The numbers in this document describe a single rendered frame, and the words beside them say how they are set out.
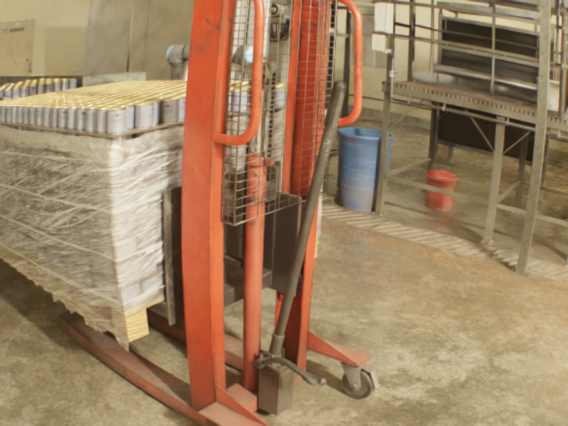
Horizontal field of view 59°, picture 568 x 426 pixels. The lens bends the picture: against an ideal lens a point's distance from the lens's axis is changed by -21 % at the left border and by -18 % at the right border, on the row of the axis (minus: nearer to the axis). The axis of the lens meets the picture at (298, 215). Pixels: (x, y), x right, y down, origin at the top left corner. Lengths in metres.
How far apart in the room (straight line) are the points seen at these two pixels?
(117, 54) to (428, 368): 4.71
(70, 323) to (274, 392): 1.10
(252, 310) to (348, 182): 2.90
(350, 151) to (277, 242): 2.64
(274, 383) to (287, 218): 0.61
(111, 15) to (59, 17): 4.33
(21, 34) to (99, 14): 3.41
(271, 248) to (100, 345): 0.93
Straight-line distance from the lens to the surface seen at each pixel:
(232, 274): 2.20
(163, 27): 5.65
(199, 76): 1.71
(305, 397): 2.45
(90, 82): 3.99
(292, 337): 2.46
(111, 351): 2.56
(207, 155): 1.71
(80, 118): 1.94
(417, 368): 2.73
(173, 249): 1.94
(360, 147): 4.78
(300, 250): 1.91
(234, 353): 2.56
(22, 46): 9.84
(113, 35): 6.34
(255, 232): 2.00
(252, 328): 2.14
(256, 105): 1.58
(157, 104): 1.91
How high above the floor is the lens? 1.42
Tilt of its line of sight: 18 degrees down
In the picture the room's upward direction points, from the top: 4 degrees clockwise
